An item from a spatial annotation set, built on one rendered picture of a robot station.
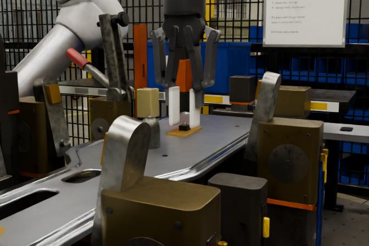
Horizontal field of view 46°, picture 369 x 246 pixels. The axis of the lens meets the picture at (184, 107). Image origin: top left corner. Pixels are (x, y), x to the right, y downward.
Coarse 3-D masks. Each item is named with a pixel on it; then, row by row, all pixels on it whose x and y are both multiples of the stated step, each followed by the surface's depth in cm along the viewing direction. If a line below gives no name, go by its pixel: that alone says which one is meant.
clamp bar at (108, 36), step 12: (120, 12) 82; (108, 24) 82; (120, 24) 82; (108, 36) 83; (120, 36) 85; (108, 48) 83; (120, 48) 85; (108, 60) 83; (120, 60) 86; (108, 72) 84; (120, 72) 86; (120, 84) 86
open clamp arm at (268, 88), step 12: (264, 84) 65; (276, 84) 65; (264, 96) 65; (276, 96) 67; (264, 108) 65; (252, 120) 67; (264, 120) 66; (252, 132) 67; (252, 144) 67; (252, 156) 67
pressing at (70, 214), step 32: (160, 128) 83; (224, 128) 83; (96, 160) 61; (160, 160) 61; (192, 160) 61; (224, 160) 65; (0, 192) 48; (32, 192) 49; (64, 192) 48; (96, 192) 48; (0, 224) 40; (32, 224) 40; (64, 224) 40
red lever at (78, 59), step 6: (72, 48) 89; (66, 54) 89; (72, 54) 88; (78, 54) 88; (72, 60) 88; (78, 60) 87; (84, 60) 87; (84, 66) 87; (90, 66) 87; (90, 72) 87; (96, 72) 86; (96, 78) 86; (102, 78) 86; (102, 84) 86; (108, 84) 85
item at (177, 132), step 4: (176, 128) 81; (180, 128) 80; (184, 128) 79; (188, 128) 80; (192, 128) 81; (196, 128) 81; (200, 128) 82; (168, 132) 78; (172, 132) 78; (176, 132) 78; (180, 132) 78; (184, 132) 78; (188, 132) 78; (192, 132) 79; (180, 136) 76; (184, 136) 76
